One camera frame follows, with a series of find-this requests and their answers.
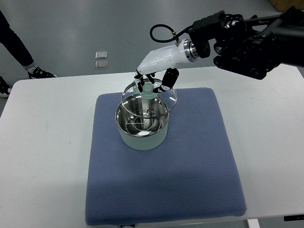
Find glass lid with green knob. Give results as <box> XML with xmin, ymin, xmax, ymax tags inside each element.
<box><xmin>121</xmin><ymin>79</ymin><xmax>177</xmax><ymax>119</ymax></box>

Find blue fabric mat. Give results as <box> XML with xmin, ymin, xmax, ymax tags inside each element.
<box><xmin>85</xmin><ymin>88</ymin><xmax>247</xmax><ymax>226</ymax></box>

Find person leg dark trousers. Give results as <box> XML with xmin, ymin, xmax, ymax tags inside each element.
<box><xmin>0</xmin><ymin>11</ymin><xmax>35</xmax><ymax>69</ymax></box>

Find black table control panel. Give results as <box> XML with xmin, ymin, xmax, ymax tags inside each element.
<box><xmin>284</xmin><ymin>215</ymin><xmax>304</xmax><ymax>221</ymax></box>

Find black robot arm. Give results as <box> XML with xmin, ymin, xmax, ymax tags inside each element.
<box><xmin>184</xmin><ymin>7</ymin><xmax>304</xmax><ymax>80</ymax></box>

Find cardboard box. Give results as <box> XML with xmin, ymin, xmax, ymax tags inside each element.
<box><xmin>268</xmin><ymin>0</ymin><xmax>304</xmax><ymax>12</ymax></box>

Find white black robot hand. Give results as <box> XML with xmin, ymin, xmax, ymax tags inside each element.
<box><xmin>134</xmin><ymin>39</ymin><xmax>199</xmax><ymax>94</ymax></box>

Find metal floor plate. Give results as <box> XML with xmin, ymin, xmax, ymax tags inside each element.
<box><xmin>95</xmin><ymin>50</ymin><xmax>108</xmax><ymax>59</ymax></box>
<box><xmin>95</xmin><ymin>60</ymin><xmax>108</xmax><ymax>70</ymax></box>

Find upper metal floor plate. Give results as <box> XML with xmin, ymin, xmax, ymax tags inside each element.
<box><xmin>95</xmin><ymin>50</ymin><xmax>108</xmax><ymax>59</ymax></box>

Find black white sneaker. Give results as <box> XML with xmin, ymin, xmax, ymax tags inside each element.
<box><xmin>0</xmin><ymin>76</ymin><xmax>11</xmax><ymax>98</ymax></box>

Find lower metal floor plate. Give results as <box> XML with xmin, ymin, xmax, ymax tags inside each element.
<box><xmin>95</xmin><ymin>60</ymin><xmax>108</xmax><ymax>70</ymax></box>

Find mint green pot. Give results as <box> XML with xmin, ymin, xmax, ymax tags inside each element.
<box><xmin>115</xmin><ymin>96</ymin><xmax>169</xmax><ymax>151</ymax></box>

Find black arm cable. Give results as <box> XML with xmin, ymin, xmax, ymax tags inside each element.
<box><xmin>150</xmin><ymin>24</ymin><xmax>181</xmax><ymax>46</ymax></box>

